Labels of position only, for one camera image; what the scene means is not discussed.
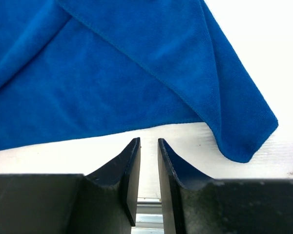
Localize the blue towel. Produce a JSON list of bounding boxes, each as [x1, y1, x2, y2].
[[0, 0, 278, 163]]

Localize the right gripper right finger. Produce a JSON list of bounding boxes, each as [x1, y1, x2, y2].
[[157, 138, 215, 234]]

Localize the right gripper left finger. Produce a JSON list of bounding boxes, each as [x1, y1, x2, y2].
[[84, 137, 142, 227]]

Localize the aluminium mounting rail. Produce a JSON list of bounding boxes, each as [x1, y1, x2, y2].
[[131, 197, 165, 234]]

